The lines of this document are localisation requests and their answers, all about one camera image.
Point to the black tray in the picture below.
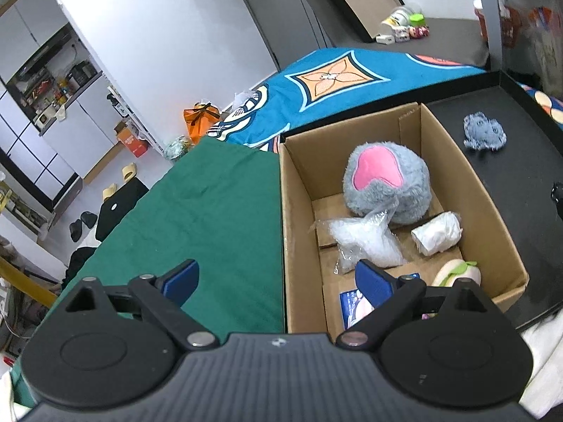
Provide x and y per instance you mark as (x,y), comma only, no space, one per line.
(506,176)

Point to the red and white ball toys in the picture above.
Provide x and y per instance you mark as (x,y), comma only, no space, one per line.
(413,33)

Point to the green cloth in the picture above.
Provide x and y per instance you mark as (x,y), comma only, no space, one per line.
(198,206)

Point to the white rolled cloth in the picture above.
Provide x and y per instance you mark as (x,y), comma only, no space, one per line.
(437,233)

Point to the clear plastic container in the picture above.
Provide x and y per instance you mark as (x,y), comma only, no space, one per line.
(412,8)

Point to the orange and green burger plush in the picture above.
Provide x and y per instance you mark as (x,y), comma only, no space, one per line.
(457,274)

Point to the black backpack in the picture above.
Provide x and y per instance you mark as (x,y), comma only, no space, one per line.
(121,209)

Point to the blue printed packet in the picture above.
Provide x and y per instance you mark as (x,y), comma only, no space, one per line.
(349,305)

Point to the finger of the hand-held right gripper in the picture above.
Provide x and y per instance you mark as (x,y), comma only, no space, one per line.
(557,195)

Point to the white plastic bag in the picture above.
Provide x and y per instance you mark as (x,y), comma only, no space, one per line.
(245,100)

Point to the blue-grey fuzzy toy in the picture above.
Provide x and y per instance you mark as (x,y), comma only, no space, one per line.
(484,134)

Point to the black slipper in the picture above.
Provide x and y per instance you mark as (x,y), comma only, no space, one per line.
(88,220)
(75,231)

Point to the person's white garment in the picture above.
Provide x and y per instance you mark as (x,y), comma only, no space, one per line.
(545,360)

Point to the white kitchen cabinet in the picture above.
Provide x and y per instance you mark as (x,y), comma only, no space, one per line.
(26,149)

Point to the grey metal frame post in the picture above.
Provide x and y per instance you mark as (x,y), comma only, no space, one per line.
(488,9)

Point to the green lidded cup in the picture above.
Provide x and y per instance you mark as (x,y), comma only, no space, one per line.
(417,19)

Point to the grey plush with pink patch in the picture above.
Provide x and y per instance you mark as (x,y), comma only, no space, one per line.
(396,202)

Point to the orange gift bag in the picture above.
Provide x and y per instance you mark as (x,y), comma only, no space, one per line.
(200,121)

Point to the beige tote bag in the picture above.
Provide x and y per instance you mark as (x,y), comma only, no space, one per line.
(547,52)

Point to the teal printed blanket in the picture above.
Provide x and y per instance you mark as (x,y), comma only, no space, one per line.
(286,92)

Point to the yellow bar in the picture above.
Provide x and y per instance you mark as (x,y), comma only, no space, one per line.
(26,283)

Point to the yellow slipper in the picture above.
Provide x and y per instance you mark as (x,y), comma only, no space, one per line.
(110,192)
(129,172)

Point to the small white box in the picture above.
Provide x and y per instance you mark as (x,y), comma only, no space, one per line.
(385,38)

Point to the green patterned bag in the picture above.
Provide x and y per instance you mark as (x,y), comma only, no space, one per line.
(178,148)

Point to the clear plastic bag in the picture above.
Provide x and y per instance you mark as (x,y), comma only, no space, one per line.
(369,241)

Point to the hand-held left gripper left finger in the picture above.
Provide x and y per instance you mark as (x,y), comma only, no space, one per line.
(182,279)

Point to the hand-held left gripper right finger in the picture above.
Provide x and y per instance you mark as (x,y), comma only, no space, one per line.
(374,285)

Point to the brown cardboard box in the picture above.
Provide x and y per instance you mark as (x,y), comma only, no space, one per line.
(299,211)

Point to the orange cardboard box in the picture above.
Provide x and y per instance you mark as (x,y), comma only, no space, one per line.
(132,140)

